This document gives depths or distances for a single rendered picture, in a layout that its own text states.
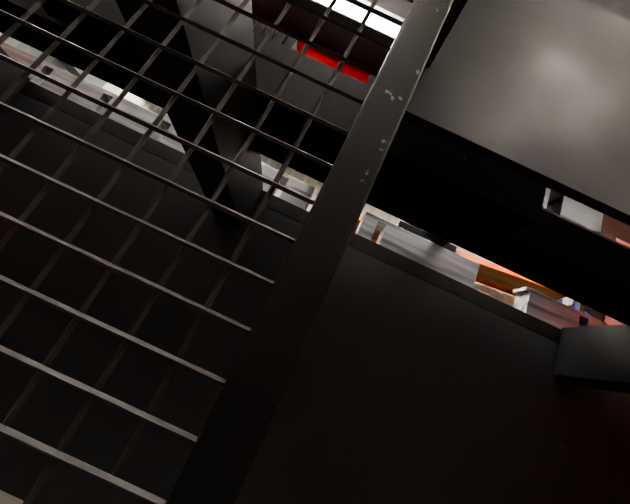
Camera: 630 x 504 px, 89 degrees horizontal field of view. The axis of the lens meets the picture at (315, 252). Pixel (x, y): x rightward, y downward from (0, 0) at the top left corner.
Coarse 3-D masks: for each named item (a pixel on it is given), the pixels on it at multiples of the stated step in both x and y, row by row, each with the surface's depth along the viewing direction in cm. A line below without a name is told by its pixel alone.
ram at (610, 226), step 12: (300, 36) 113; (300, 48) 112; (312, 48) 112; (324, 60) 112; (336, 60) 112; (348, 72) 112; (360, 72) 112; (552, 192) 110; (612, 228) 114; (624, 228) 111; (624, 240) 116
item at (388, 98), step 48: (432, 0) 22; (432, 48) 21; (384, 96) 19; (384, 144) 18; (336, 192) 17; (336, 240) 16; (288, 288) 15; (288, 336) 15; (240, 384) 14; (240, 432) 13; (192, 480) 13; (240, 480) 13
